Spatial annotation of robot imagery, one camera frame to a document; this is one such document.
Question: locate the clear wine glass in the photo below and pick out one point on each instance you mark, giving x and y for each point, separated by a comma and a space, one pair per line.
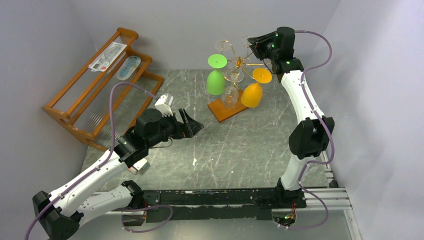
230, 95

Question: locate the small printed cardboard box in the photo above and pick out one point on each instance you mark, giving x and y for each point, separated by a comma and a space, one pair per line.
139, 167

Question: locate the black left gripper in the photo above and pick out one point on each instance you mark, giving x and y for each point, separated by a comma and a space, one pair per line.
182, 130

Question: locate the green plastic wine glass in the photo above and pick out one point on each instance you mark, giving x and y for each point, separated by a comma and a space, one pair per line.
215, 83

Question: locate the gold wire wine glass rack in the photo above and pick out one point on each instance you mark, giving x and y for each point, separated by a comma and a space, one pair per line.
234, 60

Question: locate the blue white blister pack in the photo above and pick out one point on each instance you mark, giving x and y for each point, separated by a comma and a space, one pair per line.
128, 67

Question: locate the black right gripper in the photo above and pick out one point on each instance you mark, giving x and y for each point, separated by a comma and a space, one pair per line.
263, 48

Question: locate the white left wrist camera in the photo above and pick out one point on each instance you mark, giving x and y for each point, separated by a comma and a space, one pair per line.
163, 104

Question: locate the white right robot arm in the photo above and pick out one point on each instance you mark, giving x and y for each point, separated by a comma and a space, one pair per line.
313, 133

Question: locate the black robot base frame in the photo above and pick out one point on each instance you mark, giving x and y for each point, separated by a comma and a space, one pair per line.
231, 203

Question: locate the orange plastic wine glass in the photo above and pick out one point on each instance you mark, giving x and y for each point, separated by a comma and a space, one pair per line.
252, 95

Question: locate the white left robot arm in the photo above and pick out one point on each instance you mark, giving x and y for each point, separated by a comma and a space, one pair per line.
63, 211

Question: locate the clear glass tumbler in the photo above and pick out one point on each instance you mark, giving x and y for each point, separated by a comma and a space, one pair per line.
222, 45

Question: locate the white printed package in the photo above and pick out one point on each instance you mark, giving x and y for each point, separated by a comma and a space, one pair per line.
107, 57

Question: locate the small clear glass cup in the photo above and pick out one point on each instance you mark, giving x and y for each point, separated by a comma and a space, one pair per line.
245, 41

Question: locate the orange wooden shelf rack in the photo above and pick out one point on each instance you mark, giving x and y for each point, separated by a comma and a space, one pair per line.
82, 105

